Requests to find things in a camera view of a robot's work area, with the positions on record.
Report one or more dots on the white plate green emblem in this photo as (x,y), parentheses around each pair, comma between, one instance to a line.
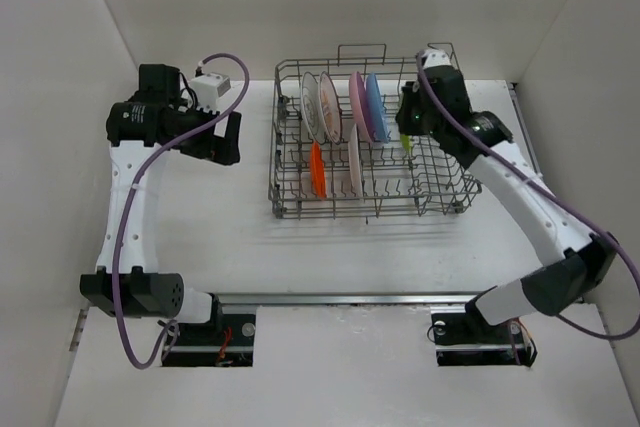
(310,107)

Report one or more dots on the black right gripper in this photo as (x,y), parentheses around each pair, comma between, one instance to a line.
(411,93)

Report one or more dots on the white plate teal rim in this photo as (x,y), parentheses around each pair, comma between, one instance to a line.
(354,162)

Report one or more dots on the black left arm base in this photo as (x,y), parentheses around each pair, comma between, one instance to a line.
(226,341)

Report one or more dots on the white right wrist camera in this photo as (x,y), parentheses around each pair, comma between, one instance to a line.
(431,57)

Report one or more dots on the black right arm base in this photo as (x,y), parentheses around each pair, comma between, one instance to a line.
(457,344)

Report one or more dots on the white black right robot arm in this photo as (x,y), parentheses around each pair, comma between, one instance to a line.
(574,257)

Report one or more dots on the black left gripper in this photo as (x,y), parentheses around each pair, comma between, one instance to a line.
(218,148)

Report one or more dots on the pink plate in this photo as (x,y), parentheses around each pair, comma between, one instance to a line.
(359,106)

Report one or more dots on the blue plate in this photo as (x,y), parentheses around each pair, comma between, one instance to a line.
(377,109)

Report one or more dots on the white plate orange sunburst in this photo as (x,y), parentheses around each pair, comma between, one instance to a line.
(330,110)

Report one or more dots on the grey wire dish rack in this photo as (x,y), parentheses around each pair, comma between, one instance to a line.
(394,184)

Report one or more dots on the lime green plate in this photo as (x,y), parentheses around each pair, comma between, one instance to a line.
(407,143)

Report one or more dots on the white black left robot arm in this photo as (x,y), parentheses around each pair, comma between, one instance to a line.
(163,107)

